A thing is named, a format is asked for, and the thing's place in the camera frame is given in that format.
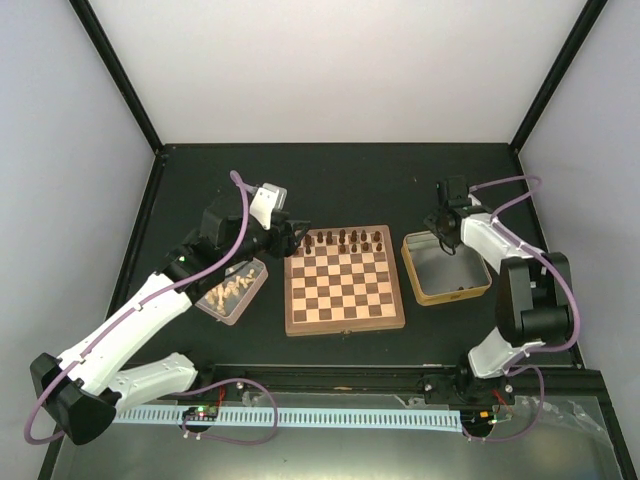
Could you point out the circuit board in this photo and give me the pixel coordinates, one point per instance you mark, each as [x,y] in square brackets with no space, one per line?
[484,417]
[201,413]

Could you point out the wooden chess board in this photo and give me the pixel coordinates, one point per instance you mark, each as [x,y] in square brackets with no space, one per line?
[330,293]

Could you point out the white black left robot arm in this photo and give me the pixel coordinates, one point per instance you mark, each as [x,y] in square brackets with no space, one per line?
[86,386]

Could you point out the black mounting rail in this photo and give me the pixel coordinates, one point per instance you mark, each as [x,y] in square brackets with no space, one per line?
[437,384]

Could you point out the light blue cable duct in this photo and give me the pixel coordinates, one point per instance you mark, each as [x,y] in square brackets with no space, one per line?
[286,417]

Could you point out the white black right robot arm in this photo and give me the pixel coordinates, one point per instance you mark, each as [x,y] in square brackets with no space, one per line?
[536,310]

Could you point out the right circuit board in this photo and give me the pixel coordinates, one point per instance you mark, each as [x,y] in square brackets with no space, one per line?
[484,417]

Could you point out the black frame post left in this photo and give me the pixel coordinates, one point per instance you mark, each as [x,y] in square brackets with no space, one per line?
[98,37]

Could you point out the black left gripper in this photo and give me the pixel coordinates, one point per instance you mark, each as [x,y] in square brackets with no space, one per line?
[284,244]

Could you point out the black frame post right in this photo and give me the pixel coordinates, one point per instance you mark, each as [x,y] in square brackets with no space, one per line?
[577,36]

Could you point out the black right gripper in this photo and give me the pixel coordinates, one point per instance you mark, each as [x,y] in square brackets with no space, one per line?
[430,220]

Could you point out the pink metal tin tray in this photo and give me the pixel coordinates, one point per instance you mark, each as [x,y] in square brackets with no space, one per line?
[261,276]

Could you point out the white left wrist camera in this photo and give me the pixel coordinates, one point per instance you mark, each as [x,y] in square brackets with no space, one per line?
[267,198]

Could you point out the black frame post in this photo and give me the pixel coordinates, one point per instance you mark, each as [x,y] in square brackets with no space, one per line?
[577,36]
[98,37]

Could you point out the light wooden chess pieces pile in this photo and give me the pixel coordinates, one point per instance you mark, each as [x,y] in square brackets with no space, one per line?
[226,296]

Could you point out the gold metal tin tray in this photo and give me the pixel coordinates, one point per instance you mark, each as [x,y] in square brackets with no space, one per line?
[435,276]

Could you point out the left circuit board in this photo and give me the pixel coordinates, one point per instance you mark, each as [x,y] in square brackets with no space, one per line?
[201,413]

